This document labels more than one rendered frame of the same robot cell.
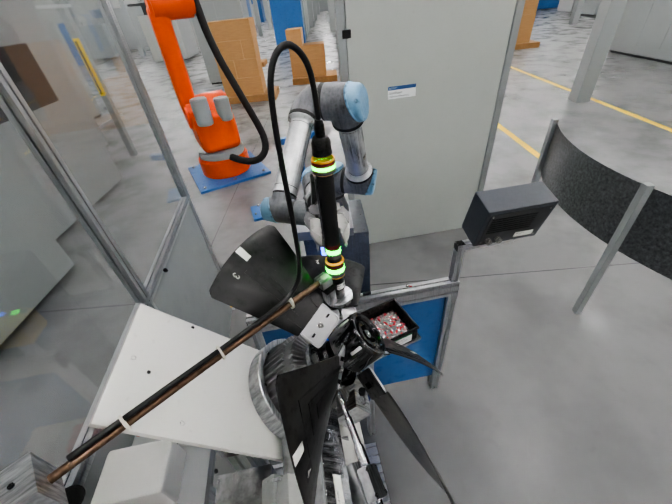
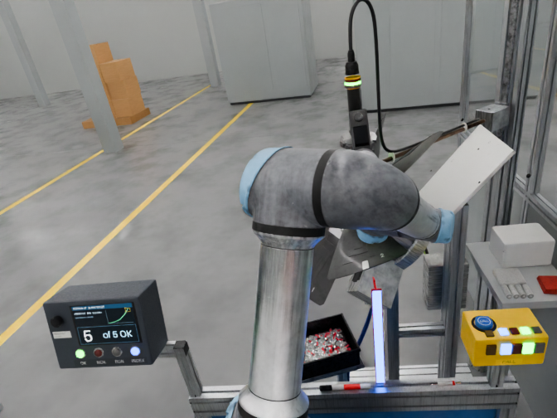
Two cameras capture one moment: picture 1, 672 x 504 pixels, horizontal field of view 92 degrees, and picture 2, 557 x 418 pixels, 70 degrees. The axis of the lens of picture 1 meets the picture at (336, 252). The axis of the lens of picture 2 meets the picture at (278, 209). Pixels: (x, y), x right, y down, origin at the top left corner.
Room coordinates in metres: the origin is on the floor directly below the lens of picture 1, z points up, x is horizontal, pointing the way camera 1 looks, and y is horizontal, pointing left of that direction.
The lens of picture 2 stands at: (1.69, 0.04, 1.84)
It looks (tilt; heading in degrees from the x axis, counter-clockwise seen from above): 27 degrees down; 195
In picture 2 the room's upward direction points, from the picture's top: 10 degrees counter-clockwise
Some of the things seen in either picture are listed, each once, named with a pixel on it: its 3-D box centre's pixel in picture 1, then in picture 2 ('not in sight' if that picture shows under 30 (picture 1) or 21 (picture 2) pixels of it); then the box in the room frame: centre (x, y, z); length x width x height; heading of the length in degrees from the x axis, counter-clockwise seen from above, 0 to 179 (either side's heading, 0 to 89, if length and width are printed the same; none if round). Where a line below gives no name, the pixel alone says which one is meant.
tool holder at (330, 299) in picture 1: (334, 286); not in sight; (0.56, 0.01, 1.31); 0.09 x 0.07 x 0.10; 131
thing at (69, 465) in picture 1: (218, 356); (430, 142); (0.36, 0.24, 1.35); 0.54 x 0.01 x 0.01; 131
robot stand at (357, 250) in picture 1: (341, 289); not in sight; (1.35, -0.01, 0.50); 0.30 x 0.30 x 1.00; 0
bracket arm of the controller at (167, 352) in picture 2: (484, 241); (145, 350); (0.99, -0.59, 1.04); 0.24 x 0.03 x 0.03; 96
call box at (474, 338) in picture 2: not in sight; (501, 338); (0.89, 0.34, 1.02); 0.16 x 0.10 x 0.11; 96
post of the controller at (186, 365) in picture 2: (456, 262); (188, 369); (0.98, -0.48, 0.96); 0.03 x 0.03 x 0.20; 6
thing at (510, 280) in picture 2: not in sight; (512, 283); (0.49, 0.49, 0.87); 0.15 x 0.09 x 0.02; 2
